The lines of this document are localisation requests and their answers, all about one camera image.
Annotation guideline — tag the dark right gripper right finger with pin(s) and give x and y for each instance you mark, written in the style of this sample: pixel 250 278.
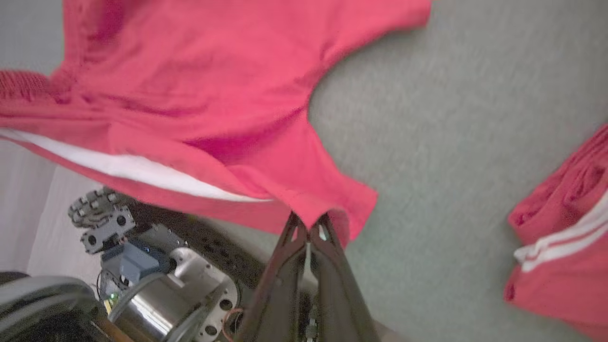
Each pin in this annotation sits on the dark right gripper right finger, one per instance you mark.
pixel 339 308

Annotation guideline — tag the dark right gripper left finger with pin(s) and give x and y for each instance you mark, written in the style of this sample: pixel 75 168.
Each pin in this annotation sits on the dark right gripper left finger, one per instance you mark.
pixel 278 304

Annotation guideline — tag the red Bulls 23 jersey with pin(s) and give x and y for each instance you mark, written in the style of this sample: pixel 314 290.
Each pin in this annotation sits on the red Bulls 23 jersey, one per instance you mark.
pixel 190 95

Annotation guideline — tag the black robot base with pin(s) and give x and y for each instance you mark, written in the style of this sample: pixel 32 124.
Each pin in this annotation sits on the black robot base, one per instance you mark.
pixel 42 308

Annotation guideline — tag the silver robot torso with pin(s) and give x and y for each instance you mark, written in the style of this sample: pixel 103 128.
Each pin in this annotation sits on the silver robot torso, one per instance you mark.
pixel 156 304

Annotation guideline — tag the red shorts white stripes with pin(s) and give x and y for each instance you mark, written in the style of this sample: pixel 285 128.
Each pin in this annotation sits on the red shorts white stripes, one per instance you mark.
pixel 560 209

